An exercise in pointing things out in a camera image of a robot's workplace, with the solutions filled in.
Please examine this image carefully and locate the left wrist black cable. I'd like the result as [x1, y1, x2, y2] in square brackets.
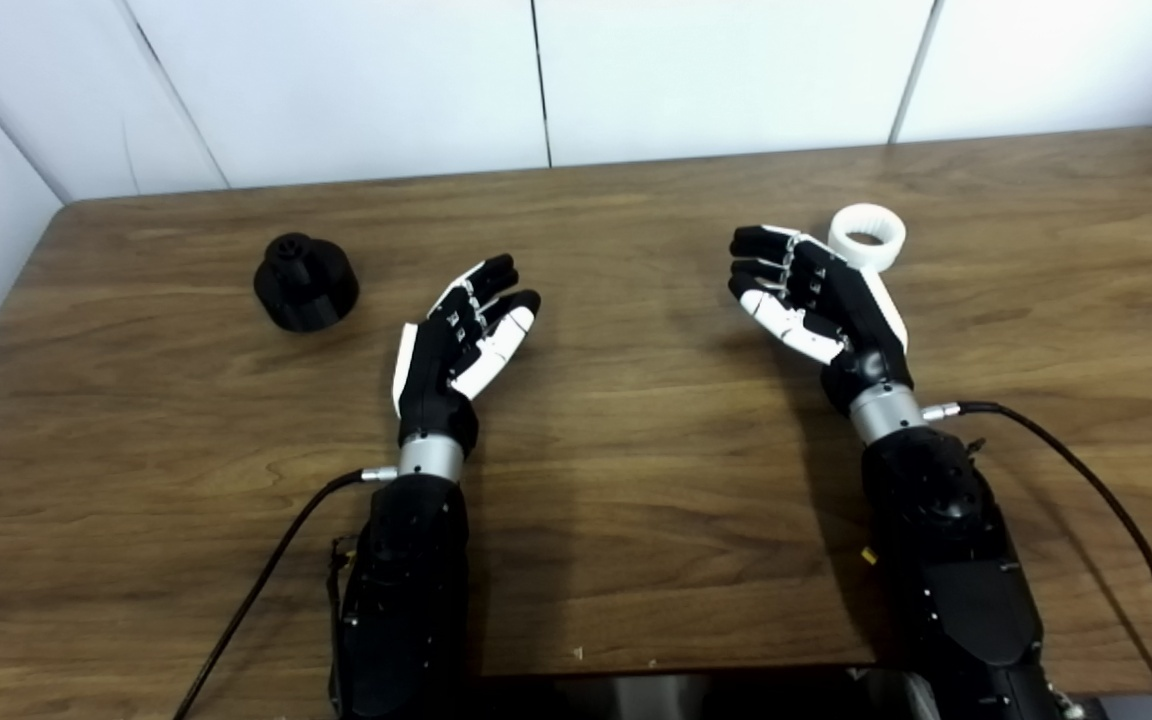
[172, 466, 399, 720]

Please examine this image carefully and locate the thin wire on left arm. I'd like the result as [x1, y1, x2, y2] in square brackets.
[328, 538, 355, 626]

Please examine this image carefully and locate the white toothed plastic ring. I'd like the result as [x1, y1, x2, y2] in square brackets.
[827, 203, 908, 273]

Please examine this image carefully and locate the round black plastic part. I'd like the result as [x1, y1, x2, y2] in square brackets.
[253, 232, 360, 334]

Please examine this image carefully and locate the glossy black robot torso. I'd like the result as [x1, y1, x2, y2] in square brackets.
[466, 665, 937, 720]

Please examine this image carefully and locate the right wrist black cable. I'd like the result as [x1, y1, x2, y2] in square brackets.
[922, 400, 1152, 720]

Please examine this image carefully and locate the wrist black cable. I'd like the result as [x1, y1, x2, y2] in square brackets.
[922, 400, 1152, 720]
[172, 466, 399, 720]

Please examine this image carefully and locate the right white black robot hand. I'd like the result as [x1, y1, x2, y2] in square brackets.
[728, 225, 915, 416]

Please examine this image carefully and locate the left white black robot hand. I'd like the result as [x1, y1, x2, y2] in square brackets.
[392, 253, 542, 451]

